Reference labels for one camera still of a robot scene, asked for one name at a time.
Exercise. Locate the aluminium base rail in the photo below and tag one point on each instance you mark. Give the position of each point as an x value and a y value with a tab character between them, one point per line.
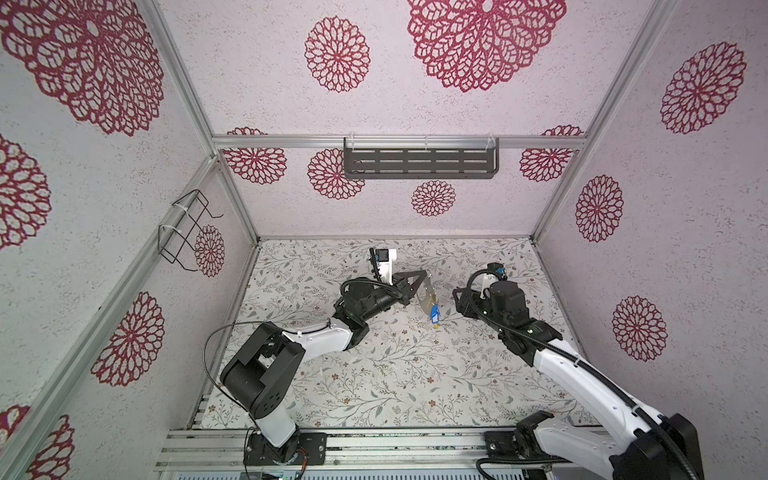
365	453

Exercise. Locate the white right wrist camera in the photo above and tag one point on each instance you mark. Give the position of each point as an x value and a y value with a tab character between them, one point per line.
497	272

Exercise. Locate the black wire wall rack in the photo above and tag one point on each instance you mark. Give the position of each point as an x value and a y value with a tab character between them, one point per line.
176	241

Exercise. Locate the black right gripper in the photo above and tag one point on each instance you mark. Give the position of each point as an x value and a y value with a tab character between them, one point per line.
469	299

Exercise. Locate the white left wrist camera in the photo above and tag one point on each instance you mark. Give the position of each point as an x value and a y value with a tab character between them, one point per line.
382	261

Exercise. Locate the grey slotted wall shelf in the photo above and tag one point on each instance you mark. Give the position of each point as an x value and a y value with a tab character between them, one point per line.
423	163

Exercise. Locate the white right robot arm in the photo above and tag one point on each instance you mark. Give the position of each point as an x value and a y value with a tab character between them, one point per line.
640	442

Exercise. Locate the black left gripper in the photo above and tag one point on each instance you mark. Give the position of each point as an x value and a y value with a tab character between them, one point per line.
401	285

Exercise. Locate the keyring bunch with blue tags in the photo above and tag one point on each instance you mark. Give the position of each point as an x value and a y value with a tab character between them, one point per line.
428	301

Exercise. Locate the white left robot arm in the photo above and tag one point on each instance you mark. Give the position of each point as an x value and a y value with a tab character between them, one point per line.
260	373

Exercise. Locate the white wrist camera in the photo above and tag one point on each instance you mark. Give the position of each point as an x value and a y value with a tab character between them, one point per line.
497	272
382	261

